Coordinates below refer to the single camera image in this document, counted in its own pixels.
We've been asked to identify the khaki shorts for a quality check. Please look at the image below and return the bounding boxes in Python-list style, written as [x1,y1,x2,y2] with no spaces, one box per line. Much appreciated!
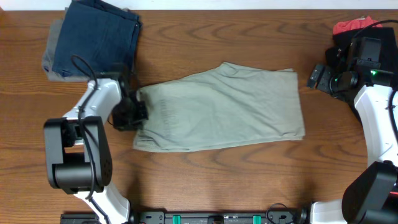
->
[133,62,305,152]

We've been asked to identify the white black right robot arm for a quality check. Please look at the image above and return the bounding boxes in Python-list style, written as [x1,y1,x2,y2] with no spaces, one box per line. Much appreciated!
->
[298,44,397,223]

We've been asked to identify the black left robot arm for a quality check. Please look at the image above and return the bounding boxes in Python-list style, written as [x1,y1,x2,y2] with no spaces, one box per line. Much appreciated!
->
[44,72,148,223]

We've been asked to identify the black garment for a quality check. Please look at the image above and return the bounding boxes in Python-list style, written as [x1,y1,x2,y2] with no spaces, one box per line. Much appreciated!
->
[333,27,397,118]

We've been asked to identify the folded navy blue shorts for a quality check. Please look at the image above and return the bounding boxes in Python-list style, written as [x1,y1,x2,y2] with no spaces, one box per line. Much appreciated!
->
[52,0,141,78]

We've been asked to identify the folded grey shorts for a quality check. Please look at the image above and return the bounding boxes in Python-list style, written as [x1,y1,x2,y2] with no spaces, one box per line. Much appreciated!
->
[42,19,88,82]

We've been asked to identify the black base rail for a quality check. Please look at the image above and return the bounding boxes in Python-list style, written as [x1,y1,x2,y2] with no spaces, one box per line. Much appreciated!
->
[60,210,312,224]

